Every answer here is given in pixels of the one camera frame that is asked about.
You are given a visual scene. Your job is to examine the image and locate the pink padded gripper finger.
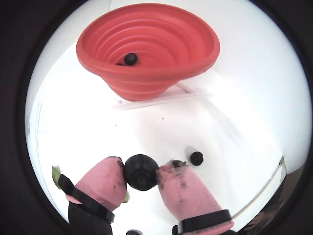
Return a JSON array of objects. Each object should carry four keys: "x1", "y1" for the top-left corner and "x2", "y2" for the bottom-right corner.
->
[
  {"x1": 57, "y1": 156, "x2": 129, "y2": 235},
  {"x1": 156, "y1": 160, "x2": 239, "y2": 235}
]

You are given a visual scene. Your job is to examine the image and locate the red collapsible silicone cup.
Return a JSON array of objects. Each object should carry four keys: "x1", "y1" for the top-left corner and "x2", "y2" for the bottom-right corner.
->
[{"x1": 76, "y1": 2, "x2": 221, "y2": 102}]

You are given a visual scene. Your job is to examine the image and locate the white board panel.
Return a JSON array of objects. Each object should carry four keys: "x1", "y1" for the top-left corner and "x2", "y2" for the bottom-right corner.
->
[{"x1": 34, "y1": 93, "x2": 291, "y2": 235}]

